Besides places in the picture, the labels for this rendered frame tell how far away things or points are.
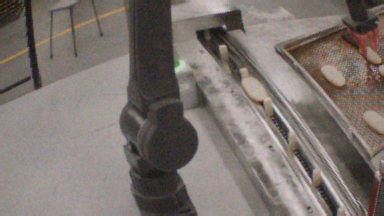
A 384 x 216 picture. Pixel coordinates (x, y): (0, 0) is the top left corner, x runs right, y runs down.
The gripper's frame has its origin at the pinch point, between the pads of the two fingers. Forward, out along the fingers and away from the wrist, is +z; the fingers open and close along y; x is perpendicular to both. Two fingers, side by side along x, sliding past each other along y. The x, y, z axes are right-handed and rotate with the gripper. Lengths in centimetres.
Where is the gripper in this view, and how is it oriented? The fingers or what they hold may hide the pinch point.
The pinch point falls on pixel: (369, 51)
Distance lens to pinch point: 117.1
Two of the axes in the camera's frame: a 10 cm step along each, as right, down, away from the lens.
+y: -9.0, 4.3, -1.0
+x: 2.8, 3.9, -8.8
